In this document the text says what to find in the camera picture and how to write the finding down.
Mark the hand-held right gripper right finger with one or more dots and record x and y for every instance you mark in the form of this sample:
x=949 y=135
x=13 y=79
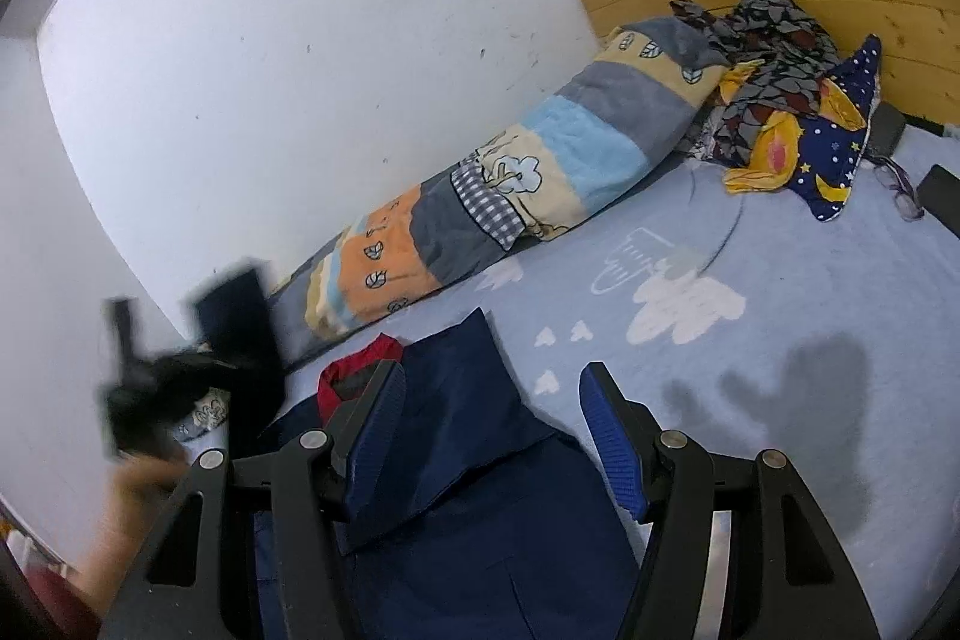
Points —
x=609 y=437

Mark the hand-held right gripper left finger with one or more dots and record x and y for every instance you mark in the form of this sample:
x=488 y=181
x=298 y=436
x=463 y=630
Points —
x=381 y=419

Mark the navy blue jacket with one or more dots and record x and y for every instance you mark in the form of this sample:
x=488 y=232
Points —
x=465 y=460

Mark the person's left hand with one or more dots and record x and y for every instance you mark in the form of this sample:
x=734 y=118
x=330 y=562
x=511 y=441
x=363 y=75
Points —
x=146 y=479

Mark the light blue cloud bed sheet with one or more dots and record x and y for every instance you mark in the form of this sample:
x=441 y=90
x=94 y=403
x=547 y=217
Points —
x=750 y=385

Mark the red cloth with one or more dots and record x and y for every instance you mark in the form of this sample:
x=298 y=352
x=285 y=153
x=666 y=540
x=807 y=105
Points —
x=52 y=602

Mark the rolled patchwork blanket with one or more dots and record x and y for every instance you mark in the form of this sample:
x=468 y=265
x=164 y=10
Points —
x=570 y=123

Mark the navy star print pillow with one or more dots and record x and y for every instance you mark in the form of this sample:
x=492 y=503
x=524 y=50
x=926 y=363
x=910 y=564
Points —
x=825 y=160

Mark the eyeglasses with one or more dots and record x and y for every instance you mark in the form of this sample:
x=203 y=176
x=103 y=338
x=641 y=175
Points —
x=905 y=201

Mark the black object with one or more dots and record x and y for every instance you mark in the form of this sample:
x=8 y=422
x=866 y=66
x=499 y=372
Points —
x=941 y=197

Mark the dark grey object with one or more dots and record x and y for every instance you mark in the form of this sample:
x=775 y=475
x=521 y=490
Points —
x=891 y=130

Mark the leaf print cloth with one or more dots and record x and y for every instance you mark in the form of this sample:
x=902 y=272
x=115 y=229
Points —
x=772 y=48

